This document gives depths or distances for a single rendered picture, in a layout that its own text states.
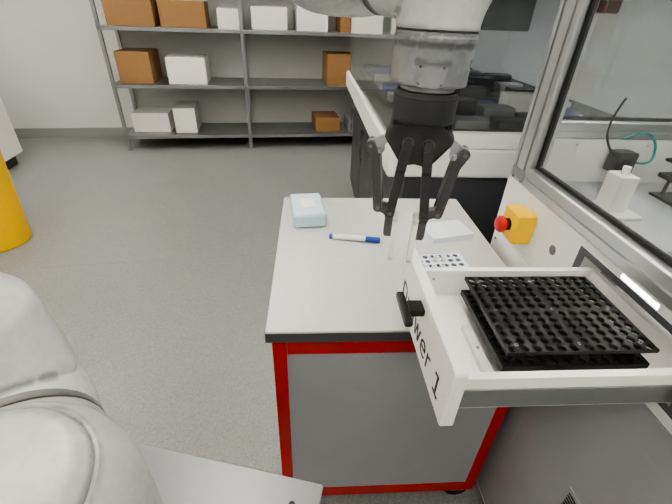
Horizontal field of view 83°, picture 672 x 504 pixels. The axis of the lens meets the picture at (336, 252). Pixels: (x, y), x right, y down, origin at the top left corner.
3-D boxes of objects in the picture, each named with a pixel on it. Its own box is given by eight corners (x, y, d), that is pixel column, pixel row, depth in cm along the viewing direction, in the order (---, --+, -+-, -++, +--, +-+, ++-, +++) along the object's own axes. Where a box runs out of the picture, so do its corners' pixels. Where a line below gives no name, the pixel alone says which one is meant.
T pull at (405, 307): (404, 328, 56) (405, 322, 55) (395, 296, 62) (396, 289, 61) (428, 328, 56) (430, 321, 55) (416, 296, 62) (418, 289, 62)
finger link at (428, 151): (422, 133, 49) (433, 133, 49) (418, 212, 55) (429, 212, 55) (422, 142, 46) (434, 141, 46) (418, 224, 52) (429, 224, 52)
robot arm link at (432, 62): (485, 35, 37) (471, 99, 40) (474, 32, 45) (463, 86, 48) (392, 29, 38) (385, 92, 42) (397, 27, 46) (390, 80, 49)
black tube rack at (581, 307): (496, 383, 56) (508, 352, 52) (457, 304, 71) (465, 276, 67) (639, 379, 57) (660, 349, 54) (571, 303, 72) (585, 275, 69)
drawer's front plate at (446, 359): (439, 428, 51) (456, 374, 46) (398, 293, 76) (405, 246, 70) (452, 428, 52) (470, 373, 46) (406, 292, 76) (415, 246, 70)
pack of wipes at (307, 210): (327, 227, 109) (327, 213, 107) (293, 229, 108) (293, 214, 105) (319, 204, 122) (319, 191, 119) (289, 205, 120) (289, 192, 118)
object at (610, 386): (450, 410, 52) (460, 381, 49) (409, 292, 74) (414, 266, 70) (722, 402, 55) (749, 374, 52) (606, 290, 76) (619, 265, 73)
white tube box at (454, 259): (419, 287, 87) (421, 274, 85) (407, 266, 94) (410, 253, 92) (470, 284, 89) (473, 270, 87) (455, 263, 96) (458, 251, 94)
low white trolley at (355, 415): (281, 516, 114) (264, 332, 73) (290, 356, 167) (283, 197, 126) (469, 507, 118) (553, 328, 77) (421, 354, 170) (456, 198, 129)
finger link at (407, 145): (415, 141, 46) (404, 138, 46) (392, 221, 52) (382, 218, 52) (416, 133, 50) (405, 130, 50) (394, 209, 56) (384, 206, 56)
